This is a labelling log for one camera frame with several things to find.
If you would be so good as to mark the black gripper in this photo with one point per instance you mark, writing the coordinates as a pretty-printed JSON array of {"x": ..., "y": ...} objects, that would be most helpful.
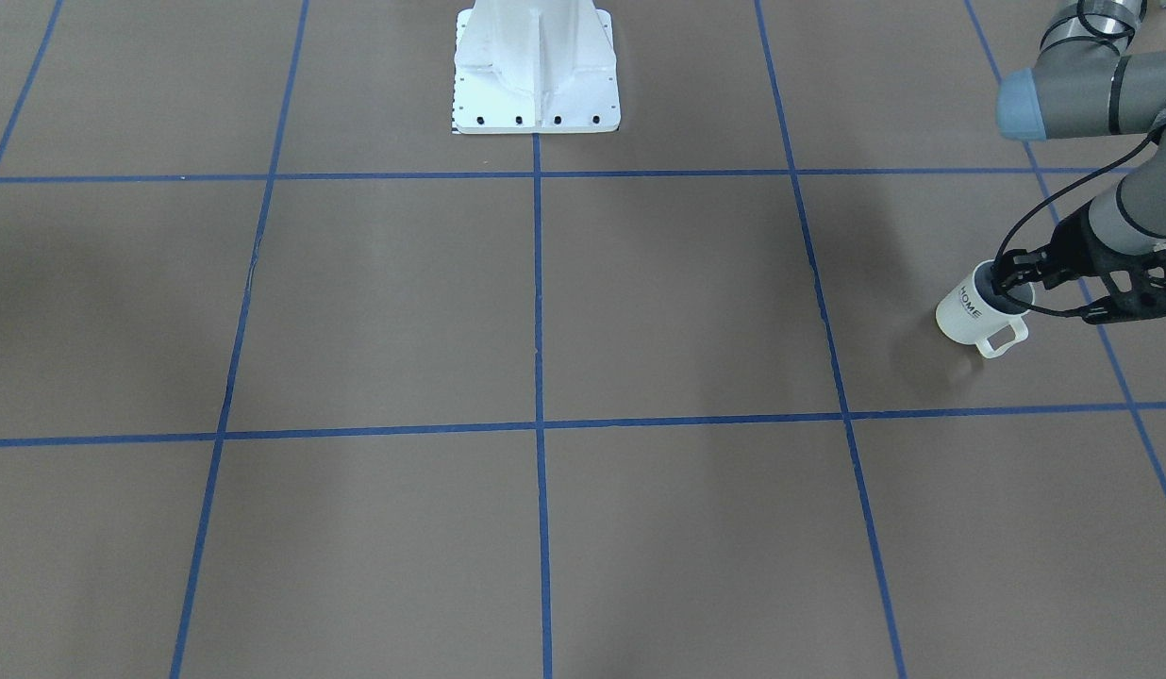
[{"x": 1071, "y": 246}]

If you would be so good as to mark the white ribbed HOME mug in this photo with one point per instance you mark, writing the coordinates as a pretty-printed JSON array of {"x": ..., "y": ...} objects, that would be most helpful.
[{"x": 974, "y": 313}]

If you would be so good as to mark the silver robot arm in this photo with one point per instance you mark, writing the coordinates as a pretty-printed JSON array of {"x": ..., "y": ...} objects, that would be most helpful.
[{"x": 1085, "y": 83}]

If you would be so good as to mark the brown paper table mat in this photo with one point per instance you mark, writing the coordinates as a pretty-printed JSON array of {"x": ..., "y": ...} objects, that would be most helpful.
[{"x": 296, "y": 383}]

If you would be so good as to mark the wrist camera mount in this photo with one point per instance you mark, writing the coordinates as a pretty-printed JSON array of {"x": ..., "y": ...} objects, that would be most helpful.
[{"x": 1136, "y": 286}]

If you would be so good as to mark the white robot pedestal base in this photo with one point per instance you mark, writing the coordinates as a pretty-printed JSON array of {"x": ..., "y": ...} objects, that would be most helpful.
[{"x": 535, "y": 67}]

